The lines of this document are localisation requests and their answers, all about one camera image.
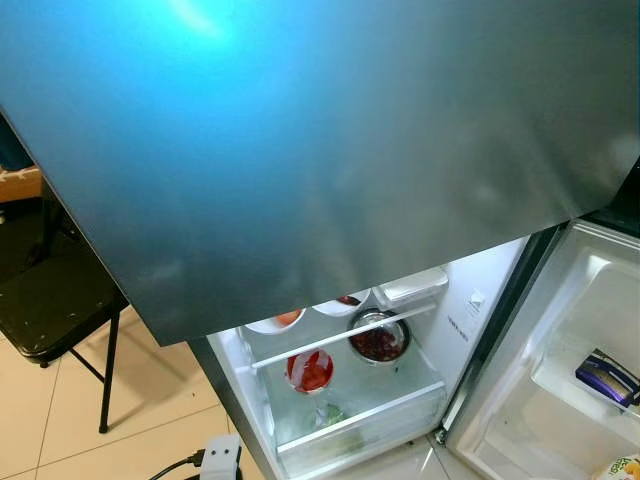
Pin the silver fridge door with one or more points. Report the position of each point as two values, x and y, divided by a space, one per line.
560 300

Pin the grey kitchen counter black top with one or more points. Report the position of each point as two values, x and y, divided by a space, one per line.
615 205

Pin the white rectangular container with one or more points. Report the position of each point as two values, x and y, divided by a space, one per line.
412 287

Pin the steel bowl with red food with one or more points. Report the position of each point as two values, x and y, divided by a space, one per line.
380 345

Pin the reddish brown sausage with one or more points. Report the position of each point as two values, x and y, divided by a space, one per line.
348 299

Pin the white oval dish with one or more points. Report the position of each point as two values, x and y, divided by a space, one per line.
330 308

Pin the clear crisper drawer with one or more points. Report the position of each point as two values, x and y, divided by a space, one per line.
380 440

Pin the silver freezer door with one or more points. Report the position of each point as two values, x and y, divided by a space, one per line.
300 150

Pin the red and white bowl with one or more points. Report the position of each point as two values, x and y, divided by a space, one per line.
310 372

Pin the round orange food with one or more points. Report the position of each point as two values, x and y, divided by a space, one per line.
288 318

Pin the small white bowl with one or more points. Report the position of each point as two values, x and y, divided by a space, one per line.
262 325

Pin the black folding chair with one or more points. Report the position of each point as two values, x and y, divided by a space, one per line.
50 300

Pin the brown wooden box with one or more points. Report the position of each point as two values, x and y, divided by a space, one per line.
15 185

